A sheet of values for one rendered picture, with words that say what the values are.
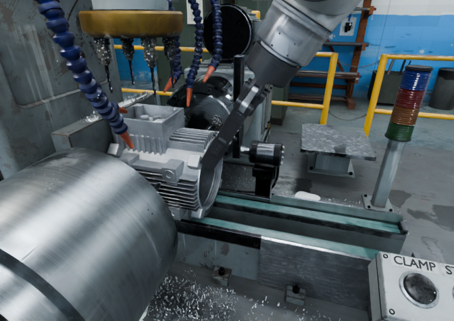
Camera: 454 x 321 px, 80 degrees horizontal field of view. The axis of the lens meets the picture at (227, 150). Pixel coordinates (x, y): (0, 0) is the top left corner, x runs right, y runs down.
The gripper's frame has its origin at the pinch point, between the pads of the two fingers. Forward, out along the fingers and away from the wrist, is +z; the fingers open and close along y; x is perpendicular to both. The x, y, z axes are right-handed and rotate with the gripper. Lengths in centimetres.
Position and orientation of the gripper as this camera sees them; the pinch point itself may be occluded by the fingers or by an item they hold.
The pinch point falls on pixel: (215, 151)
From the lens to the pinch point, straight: 49.9
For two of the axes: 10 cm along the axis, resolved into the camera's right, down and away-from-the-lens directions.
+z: -4.8, 7.2, 5.0
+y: -2.7, 4.2, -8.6
